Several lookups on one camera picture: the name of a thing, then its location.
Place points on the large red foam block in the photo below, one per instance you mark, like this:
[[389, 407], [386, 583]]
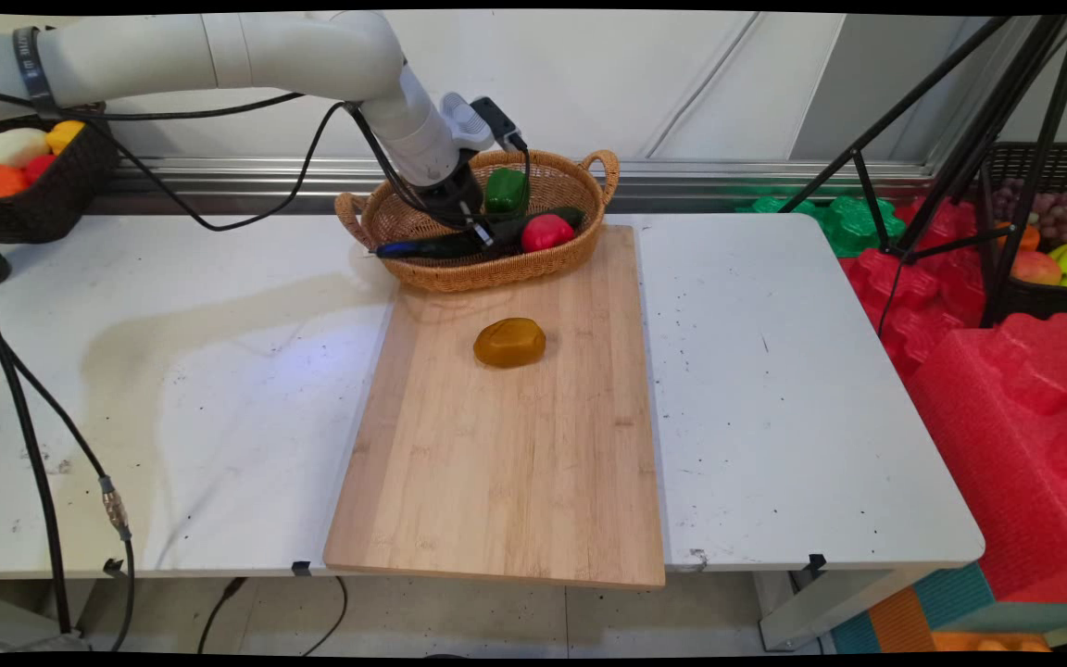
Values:
[[1006, 445]]

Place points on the black tripod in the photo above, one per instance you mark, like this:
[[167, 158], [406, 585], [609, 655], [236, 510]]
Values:
[[997, 120]]

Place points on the small red toy fruit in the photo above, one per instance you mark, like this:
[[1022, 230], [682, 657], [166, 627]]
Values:
[[39, 169]]

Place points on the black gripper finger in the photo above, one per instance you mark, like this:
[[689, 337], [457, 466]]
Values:
[[493, 222], [483, 237]]

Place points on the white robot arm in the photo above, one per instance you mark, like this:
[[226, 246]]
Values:
[[219, 56]]

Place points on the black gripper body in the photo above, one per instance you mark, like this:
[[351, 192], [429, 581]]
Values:
[[450, 195]]

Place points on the peach toy fruit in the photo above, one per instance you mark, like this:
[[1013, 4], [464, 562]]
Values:
[[1035, 269]]

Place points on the wooden cutting board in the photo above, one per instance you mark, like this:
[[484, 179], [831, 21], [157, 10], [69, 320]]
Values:
[[496, 463]]

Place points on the red foam tray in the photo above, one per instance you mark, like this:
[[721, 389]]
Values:
[[922, 287]]

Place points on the woven wicker basket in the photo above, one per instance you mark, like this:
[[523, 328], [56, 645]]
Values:
[[496, 270]]

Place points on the brown toy potato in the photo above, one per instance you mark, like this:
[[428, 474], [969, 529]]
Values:
[[509, 342]]

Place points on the metal wall rail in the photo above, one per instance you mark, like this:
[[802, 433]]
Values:
[[728, 181]]

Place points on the small orange toy fruit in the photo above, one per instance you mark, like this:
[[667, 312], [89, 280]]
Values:
[[1026, 237]]

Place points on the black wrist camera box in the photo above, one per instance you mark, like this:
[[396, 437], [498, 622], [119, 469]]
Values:
[[500, 125]]

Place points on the green toy bell pepper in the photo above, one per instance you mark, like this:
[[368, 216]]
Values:
[[506, 190]]

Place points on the black woven fruit basket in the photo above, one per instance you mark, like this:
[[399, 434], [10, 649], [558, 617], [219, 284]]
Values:
[[43, 218]]

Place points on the purple toy grapes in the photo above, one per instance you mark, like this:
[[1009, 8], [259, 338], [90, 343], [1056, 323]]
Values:
[[1057, 213]]

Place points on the green foam tray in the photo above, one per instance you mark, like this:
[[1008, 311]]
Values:
[[853, 227]]

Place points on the dark green toy cucumber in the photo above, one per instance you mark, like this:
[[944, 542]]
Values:
[[441, 246]]

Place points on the cream toy vegetable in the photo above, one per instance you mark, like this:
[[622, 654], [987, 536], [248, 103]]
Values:
[[10, 148]]

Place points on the black plastic crate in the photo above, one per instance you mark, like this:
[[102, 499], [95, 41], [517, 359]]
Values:
[[1043, 301]]

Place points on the red apple toy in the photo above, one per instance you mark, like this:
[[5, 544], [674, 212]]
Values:
[[547, 233]]

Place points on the black table clip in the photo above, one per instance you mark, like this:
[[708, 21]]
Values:
[[113, 567], [816, 560], [301, 568]]

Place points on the yellow toy fruit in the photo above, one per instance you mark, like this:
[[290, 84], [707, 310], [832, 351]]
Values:
[[66, 135]]

